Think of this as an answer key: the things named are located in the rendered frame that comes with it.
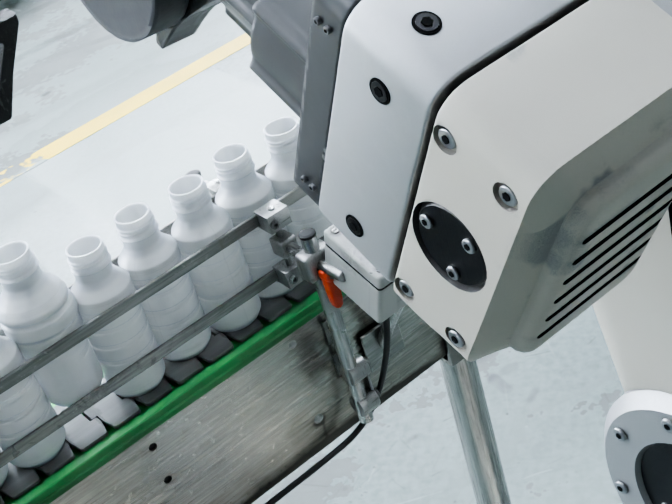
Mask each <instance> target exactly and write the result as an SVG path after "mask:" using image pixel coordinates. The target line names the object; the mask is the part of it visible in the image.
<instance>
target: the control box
mask: <svg viewBox="0 0 672 504"><path fill-rule="evenodd" d="M324 241H325V262H326V263H328V264H330V265H332V266H333V267H335V268H337V269H339V270H341V271H343V273H344V276H345V280H346V281H345V282H340V281H338V280H336V279H334V281H333V282H334V284H335V285H336V286H337V287H338V288H339V289H340V290H342V291H343V292H344V293H345V294H346V295H347V296H348V297H349V298H351V299H352V300H353V301H354V302H355V303H356V304H357V305H358V306H360V307H361V308H362V309H363V310H364V311H365V312H366V313H367V314H368V315H370V316H371V317H372V318H373V319H374V320H375V321H376V322H378V323H379V324H378V325H376V326H375V327H374V328H372V329H371V330H369V331H368V332H367V333H365V334H364V335H363V336H361V337H360V340H361V344H362V347H363V350H364V353H365V356H366V357H367V358H368V359H369V360H370V362H371V365H370V369H371V373H373V372H374V371H375V370H377V369H378V368H379V367H381V371H380V376H379V381H378V384H377V388H376V389H377V390H378V391H379V392H380V396H381V393H382V390H383V386H384V383H385V379H386V375H387V370H388V364H389V360H390V359H391V358H393V357H394V356H396V355H397V354H398V353H400V352H401V351H402V350H404V349H405V345H404V341H403V338H402V334H401V331H400V327H399V324H398V320H399V318H400V315H401V313H402V311H403V308H404V306H405V305H407V304H406V303H405V302H404V301H403V300H402V299H401V298H400V296H399V295H398V294H397V293H396V292H395V291H394V282H391V281H388V280H387V279H386V278H385V277H384V276H383V275H382V274H381V273H380V272H379V271H378V270H377V269H376V268H375V267H374V266H373V265H372V264H371V263H370V262H369V261H368V260H367V259H366V258H365V257H364V256H363V255H362V254H361V252H360V251H359V250H358V249H357V248H356V247H355V246H354V245H353V244H352V243H351V242H350V241H349V240H348V239H347V238H346V237H345V236H344V235H343V234H342V233H341V232H340V231H339V230H338V229H337V228H336V227H335V226H334V225H332V226H331V227H329V228H328V229H326V230H325V231H324ZM365 426H366V424H362V423H361V422H360V423H359V424H358V426H357V427H356V428H355V429H354V431H353V432H352V433H351V434H350V435H349V436H348V437H347V438H346V439H345V440H344V441H343V442H341V443H340V444H339V445H338V446H337V447H336V448H334V449H333V450H332V451H331V452H329V453H328V454H327V455H326V456H324V457H323V458H322V459H321V460H319V461H318V462H317V463H316V464H314V465H313V466H312V467H311V468H309V469H308V470H307V471H305V472H304V473H303V474H302V475H300V476H299V477H298V478H297V479H295V480H294V481H293V482H291V483H290V484H289V485H288V486H286V487H285V488H284V489H282V490H281V491H280V492H279V493H277V494H276V495H275V496H273V497H272V498H271V499H270V500H268V501H267V502H266V503H264V504H275V503H277V502H278V501H279V500H280V499H282V498H283V497H284V496H286V495H287V494H288V493H289V492H291V491H292V490H293V489H294V488H296V487H297V486H298V485H300V484H301V483H302V482H303V481H305V480H306V479H307V478H308V477H310V476H311V475H312V474H314V473H315V472H316V471H317V470H319V469H320V468H321V467H322V466H324V465H325V464H326V463H327V462H329V461H330V460H331V459H332V458H334V457H335V456H336V455H337V454H338V453H340V452H341V451H342V450H343V449H344V448H346V447H347V446H348V445H349V444H350V443H351V442H352V441H353V440H354V439H355V438H356V437H357V436H358V435H359V433H360V432H361V431H362V430H363V428H364V427H365Z"/></svg>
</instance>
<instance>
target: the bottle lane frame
mask: <svg viewBox="0 0 672 504"><path fill-rule="evenodd" d="M341 292H342V296H343V305H342V306H341V307H340V311H341V314H342V318H343V321H344V324H345V327H346V330H347V333H348V336H349V340H350V343H351V346H352V349H353V352H354V355H355V354H359V355H361V356H362V357H364V356H365V353H364V350H363V347H362V344H361V340H360V337H361V336H363V335H364V334H365V333H367V332H368V331H369V330H371V329H372V328H374V327H375V326H376V325H378V324H379V323H378V322H376V321H375V320H374V319H373V318H372V317H371V316H370V315H368V314H367V313H366V312H365V311H364V310H363V309H362V308H361V307H360V306H358V305H357V304H356V303H355V302H354V301H353V300H352V299H351V298H349V297H348V296H347V295H346V294H345V293H344V292H343V291H342V290H341ZM287 300H288V301H289V302H290V303H291V305H292V308H291V309H290V310H288V311H287V312H285V313H284V314H282V315H281V316H279V317H278V318H277V319H275V320H274V321H272V322H268V321H265V320H263V319H260V318H258V320H259V321H260V322H261V323H262V324H263V328H262V329H261V330H259V331H258V332H256V333H255V334H253V335H252V336H251V337H249V338H248V339H246V340H245V341H243V342H238V341H235V340H233V339H230V338H229V340H230V341H231V343H232V344H233V346H234V348H233V349H232V350H230V351H229V352H228V353H226V354H225V355H223V356H222V357H220V358H219V359H217V360H216V361H215V362H213V363H208V362H206V361H204V360H201V359H199V361H200V362H201V364H202V365H203V367H204V368H203V370H202V371H200V372H199V373H197V374H196V375H194V376H193V377H192V378H190V379H189V380H187V381H186V382H184V383H183V384H180V385H179V384H177V383H175V382H173V381H170V380H169V384H170V385H171V386H172V388H173V390H172V391H171V392H170V393H169V394H167V395H166V396H164V397H163V398H161V399H160V400H158V401H157V402H156V403H154V404H153V405H151V406H146V405H144V404H142V403H140V402H138V401H137V405H138V406H139V408H140V410H141V413H140V414H138V415H137V416H135V417H134V418H133V419H131V420H130V421H128V422H127V423H125V424H124V425H122V426H121V427H120V428H118V429H115V428H113V427H111V426H109V425H107V424H105V428H106V430H107V431H108V436H107V437H105V438H104V439H102V440H101V441H99V442H98V443H96V444H95V445H94V446H92V447H91V448H89V449H88V450H86V451H85V452H82V451H80V450H78V449H76V448H74V447H72V449H71V450H72V452H73V454H74V455H75V458H74V459H73V460H72V461H71V462H69V463H68V464H66V465H65V466H63V467H62V468H60V469H59V470H58V471H56V472H55V473H53V474H52V475H46V474H45V473H43V472H41V471H40V470H38V473H37V474H38V476H39V478H40V480H41V481H40V483H39V484H37V485H36V486H35V487H33V488H32V489H30V490H29V491H27V492H26V493H24V494H23V495H22V496H20V497H19V498H17V499H16V500H13V499H11V498H9V497H8V496H6V495H5V494H4V496H3V497H2V498H3V500H4V502H5V504H252V503H253V502H254V501H256V500H257V499H258V498H260V497H261V496H262V495H264V494H265V493H266V492H267V491H269V490H270V489H271V488H273V487H274V486H275V485H277V484H278V483H279V482H281V481H282V480H283V479H284V478H286V477H287V476H288V475H290V474H291V473H292V472H294V471H295V470H296V469H298V468H299V467H300V466H302V465H303V464H304V463H305V462H307V461H308V460H309V459H311V458H312V457H313V456H315V455H316V454H317V453H319V452H320V451H321V450H322V449H324V448H325V447H326V446H328V445H329V444H330V443H332V442H333V441H334V440H336V439H337V438H338V437H340V436H341V435H342V434H343V433H345V432H346V431H347V430H349V429H350V428H351V427H353V426H354V425H355V424H357V423H358V422H359V418H358V415H357V413H356V412H355V411H354V409H353V408H352V406H351V404H350V401H349V399H350V397H351V394H350V391H349V388H348V384H347V383H346V381H345V380H344V378H343V377H342V375H340V376H339V375H338V374H337V371H336V368H335V365H334V362H333V359H332V356H331V354H332V353H334V352H335V351H336V350H335V347H334V344H333V343H331V344H330V345H329V344H328V343H327V340H326V337H325V334H324V331H323V328H322V325H321V322H322V321H323V320H325V319H326V317H325V314H324V311H323V308H322V305H321V302H320V299H319V296H318V293H317V291H315V292H314V293H313V294H311V295H310V296H308V297H307V298H305V299H304V300H302V301H301V302H296V301H293V300H290V299H287ZM398 324H399V327H400V331H401V334H402V338H403V341H404V345H405V349H404V350H402V351H401V352H400V353H398V354H397V355H396V356H394V357H393V358H391V359H390V360H389V364H388V370H387V375H386V379H385V383H384V386H383V390H382V393H381V396H380V401H381V403H380V405H381V404H383V403H384V402H385V401H387V400H388V399H389V398H391V397H392V396H393V395H395V394H396V393H397V392H398V391H400V390H401V389H402V388H404V387H405V386H406V385H408V384H409V383H410V382H412V381H413V380H414V379H415V378H417V377H418V376H419V375H421V374H422V373H423V372H425V371H426V370H427V369H429V368H430V367H431V366H432V365H434V364H435V363H436V362H438V361H439V360H440V359H442V358H443V357H444V356H446V355H447V352H446V349H445V345H444V341H443V337H442V336H441V335H440V334H438V333H437V332H436V331H435V330H434V329H433V328H432V327H431V326H429V325H428V324H427V323H426V322H425V321H424V320H423V319H421V318H420V317H419V316H418V315H417V314H416V313H415V312H414V311H413V310H412V309H411V308H410V307H409V306H408V305H405V306H404V308H403V311H402V313H401V315H400V318H399V320H398ZM365 357H366V356H365ZM380 405H379V406H380ZM379 406H378V407H379Z"/></svg>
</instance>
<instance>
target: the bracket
mask: <svg viewBox="0 0 672 504"><path fill-rule="evenodd" d="M205 182H206V185H207V187H208V190H209V192H210V193H211V196H213V195H214V194H216V193H217V191H218V189H219V188H220V185H221V183H220V180H219V179H218V178H215V179H213V180H212V181H210V182H209V181H207V180H205ZM253 213H254V214H255V215H257V218H258V221H259V224H260V226H259V228H260V229H262V230H264V231H266V232H268V233H270V234H271V235H273V234H275V233H276V234H275V235H273V236H272V237H270V238H269V241H270V244H271V247H272V249H273V252H274V254H276V255H278V256H280V257H281V258H283V259H282V260H281V261H279V262H278V263H276V264H275V265H273V266H272V267H273V269H275V270H276V273H277V276H278V279H279V280H277V281H278V282H279V283H281V284H283V285H284V286H286V287H288V288H289V289H292V288H294V287H295V286H296V285H298V284H299V283H301V282H302V281H304V280H306V281H307V282H309V283H312V284H313V283H314V284H315V287H316V290H317V293H318V296H319V299H320V302H321V305H322V308H323V311H324V314H325V317H326V319H325V320H323V321H322V322H321V325H322V328H323V331H324V334H325V337H326V340H327V343H328V344H329V345H330V344H331V343H333V344H334V347H335V350H336V351H335V352H334V353H332V354H331V356H332V359H333V362H334V365H335V368H336V371H337V374H338V375H339V376H340V375H342V377H343V378H344V380H345V381H346V383H347V384H348V388H349V391H350V394H351V397H350V399H349V401H350V404H351V406H352V408H353V409H354V411H355V412H356V413H357V415H358V418H359V421H360V422H361V423H362V424H368V423H370V422H372V421H373V419H374V415H373V412H372V411H373V410H374V409H375V408H376V407H378V406H379V405H380V403H381V401H380V398H379V397H380V392H379V391H378V390H377V389H376V388H374V387H373V384H372V381H371V377H370V373H371V369H370V365H371V362H370V360H369V359H368V358H367V357H365V356H364V357H362V356H361V355H359V354H355V355H354V352H353V349H352V346H351V343H350V340H349V336H348V333H347V330H346V327H345V324H344V321H343V318H342V314H341V311H340V307H341V306H342V305H343V296H342V292H341V290H340V289H339V288H338V287H337V286H336V285H335V284H334V282H333V281H334V279H336V280H338V281H340V282H345V281H346V280H345V276H344V273H343V271H341V270H339V269H337V268H335V267H333V266H332V265H330V264H328V263H326V262H325V241H323V240H321V239H319V240H318V239H317V236H316V230H315V229H314V228H305V229H303V230H301V231H300V232H299V234H298V237H299V239H300V241H301V244H302V247H301V246H299V245H298V242H297V239H296V236H295V235H294V234H292V233H290V232H288V231H286V230H284V229H283V230H282V228H284V227H285V226H287V225H288V224H290V223H291V222H292V219H291V216H290V213H289V210H288V207H287V205H285V204H283V203H281V202H279V201H277V200H275V199H272V200H270V201H269V202H267V203H266V204H264V205H263V206H261V207H260V208H258V209H256V210H255V211H253ZM362 379H363V381H362ZM363 382H364V384H363ZM364 385H365V386H364Z"/></svg>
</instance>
